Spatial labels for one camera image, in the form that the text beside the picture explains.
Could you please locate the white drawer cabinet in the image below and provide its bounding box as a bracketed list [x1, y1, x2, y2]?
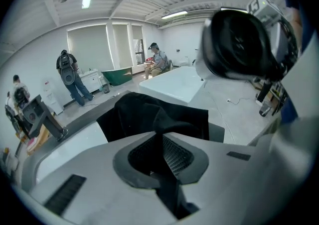
[78, 68, 100, 94]

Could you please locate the red book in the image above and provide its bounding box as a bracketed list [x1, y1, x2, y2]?
[26, 137, 38, 150]

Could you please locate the wooden coffee table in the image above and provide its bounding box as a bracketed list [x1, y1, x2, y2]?
[24, 123, 52, 156]

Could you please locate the black sink faucet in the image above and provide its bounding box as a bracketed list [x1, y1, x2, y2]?
[21, 94, 68, 142]

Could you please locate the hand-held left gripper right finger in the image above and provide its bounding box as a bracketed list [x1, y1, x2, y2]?
[163, 119, 312, 225]

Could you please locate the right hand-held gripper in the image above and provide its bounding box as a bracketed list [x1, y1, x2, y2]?
[246, 0, 287, 35]

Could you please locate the white water dispenser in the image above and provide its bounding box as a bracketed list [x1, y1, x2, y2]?
[42, 79, 64, 115]

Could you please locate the wooden chair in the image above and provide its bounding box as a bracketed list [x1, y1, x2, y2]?
[161, 59, 174, 73]

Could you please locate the black hair dryer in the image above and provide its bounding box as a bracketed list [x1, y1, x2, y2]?
[203, 9, 300, 83]

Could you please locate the grey window blind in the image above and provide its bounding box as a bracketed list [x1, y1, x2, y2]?
[112, 23, 133, 68]
[66, 24, 115, 70]

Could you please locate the white bathtub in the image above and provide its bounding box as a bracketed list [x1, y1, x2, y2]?
[139, 66, 207, 107]

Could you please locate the black cloth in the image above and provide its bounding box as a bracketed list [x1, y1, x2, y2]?
[96, 92, 210, 220]

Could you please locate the person's right forearm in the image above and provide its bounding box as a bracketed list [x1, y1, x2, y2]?
[290, 7, 304, 45]

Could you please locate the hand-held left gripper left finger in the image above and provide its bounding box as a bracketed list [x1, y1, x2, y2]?
[21, 131, 175, 225]

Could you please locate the black round backpack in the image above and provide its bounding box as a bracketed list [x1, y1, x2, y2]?
[57, 53, 75, 86]
[12, 87, 27, 109]

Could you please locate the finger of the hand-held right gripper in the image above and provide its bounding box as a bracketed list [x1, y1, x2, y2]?
[195, 18, 225, 82]

